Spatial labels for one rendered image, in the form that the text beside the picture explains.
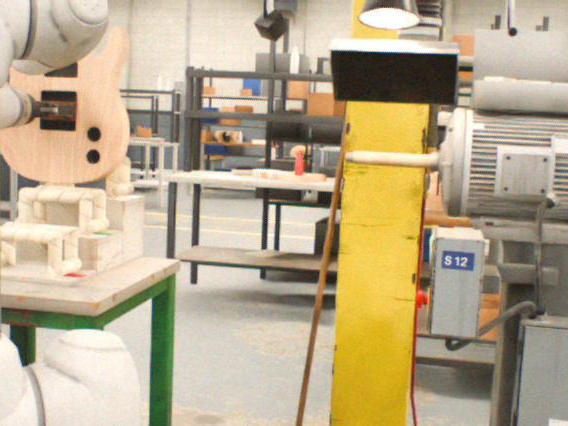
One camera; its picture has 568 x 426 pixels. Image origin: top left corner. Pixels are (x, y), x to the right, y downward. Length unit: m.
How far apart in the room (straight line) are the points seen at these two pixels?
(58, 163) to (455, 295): 1.06
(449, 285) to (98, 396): 0.72
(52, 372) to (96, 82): 0.97
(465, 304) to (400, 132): 1.28
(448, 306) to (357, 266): 1.27
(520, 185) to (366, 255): 1.14
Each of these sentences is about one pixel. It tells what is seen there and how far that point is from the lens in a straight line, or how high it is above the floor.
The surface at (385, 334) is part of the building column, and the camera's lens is 2.94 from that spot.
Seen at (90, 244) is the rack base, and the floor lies 1.01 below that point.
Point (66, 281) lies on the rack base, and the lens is 1.96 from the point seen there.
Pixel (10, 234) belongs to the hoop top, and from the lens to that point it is 2.02.
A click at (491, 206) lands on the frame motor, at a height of 1.16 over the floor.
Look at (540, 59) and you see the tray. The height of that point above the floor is 1.50.
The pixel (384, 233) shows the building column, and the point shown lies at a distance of 2.87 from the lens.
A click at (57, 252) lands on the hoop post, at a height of 1.00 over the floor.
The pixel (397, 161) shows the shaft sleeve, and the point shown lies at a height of 1.25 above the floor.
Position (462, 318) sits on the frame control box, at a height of 0.96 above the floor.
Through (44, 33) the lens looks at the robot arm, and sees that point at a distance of 1.28.
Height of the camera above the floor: 1.34
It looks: 7 degrees down
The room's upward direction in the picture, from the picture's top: 3 degrees clockwise
